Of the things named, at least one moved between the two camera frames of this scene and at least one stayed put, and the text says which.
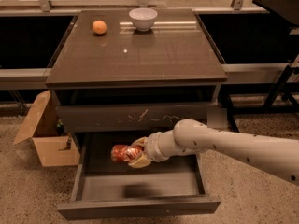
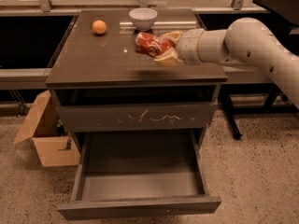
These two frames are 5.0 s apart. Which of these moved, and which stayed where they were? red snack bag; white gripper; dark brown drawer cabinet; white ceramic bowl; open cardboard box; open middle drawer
Moved: red snack bag; white gripper
Stayed: white ceramic bowl; dark brown drawer cabinet; open middle drawer; open cardboard box
